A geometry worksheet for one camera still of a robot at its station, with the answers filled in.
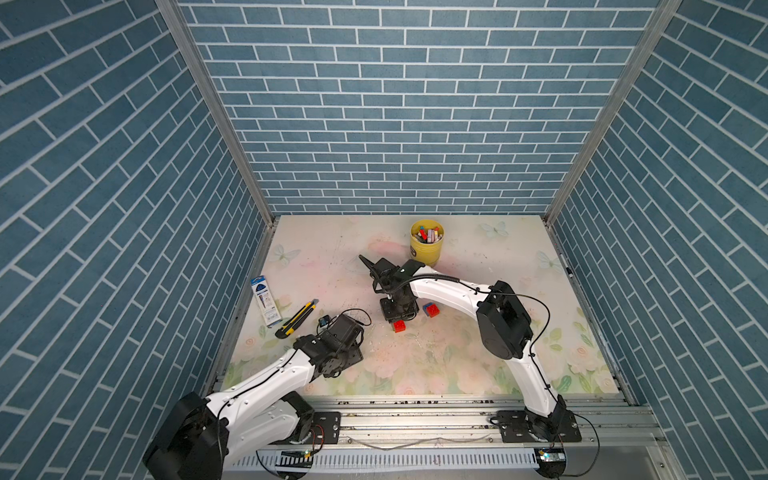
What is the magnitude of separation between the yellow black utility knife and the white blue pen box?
4 cm

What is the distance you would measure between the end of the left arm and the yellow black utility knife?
0.24m

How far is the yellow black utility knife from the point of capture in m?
0.91

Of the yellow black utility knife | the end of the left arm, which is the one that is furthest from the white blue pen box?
the end of the left arm

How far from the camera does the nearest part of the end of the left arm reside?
59 centimetres

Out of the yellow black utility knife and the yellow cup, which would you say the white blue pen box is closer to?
the yellow black utility knife

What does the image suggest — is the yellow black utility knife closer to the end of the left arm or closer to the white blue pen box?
the white blue pen box

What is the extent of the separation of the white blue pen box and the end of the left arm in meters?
0.31

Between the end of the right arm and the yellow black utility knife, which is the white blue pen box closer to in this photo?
the yellow black utility knife

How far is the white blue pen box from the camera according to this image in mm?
935
